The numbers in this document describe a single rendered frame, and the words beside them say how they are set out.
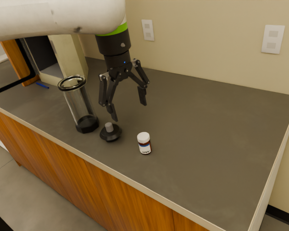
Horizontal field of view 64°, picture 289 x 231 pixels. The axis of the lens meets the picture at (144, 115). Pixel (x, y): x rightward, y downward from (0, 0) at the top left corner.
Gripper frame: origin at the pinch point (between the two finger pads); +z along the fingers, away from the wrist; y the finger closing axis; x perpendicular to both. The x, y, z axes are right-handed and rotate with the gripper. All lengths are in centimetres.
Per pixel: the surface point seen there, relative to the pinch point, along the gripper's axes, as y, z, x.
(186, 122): -21.8, 17.0, 5.0
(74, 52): -8, -2, -64
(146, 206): 8.5, 36.3, 12.2
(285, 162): -69, 60, 29
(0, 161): 69, 111, -172
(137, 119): -9.2, 17.0, -12.2
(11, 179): 65, 111, -138
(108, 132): 6.3, 13.4, -10.0
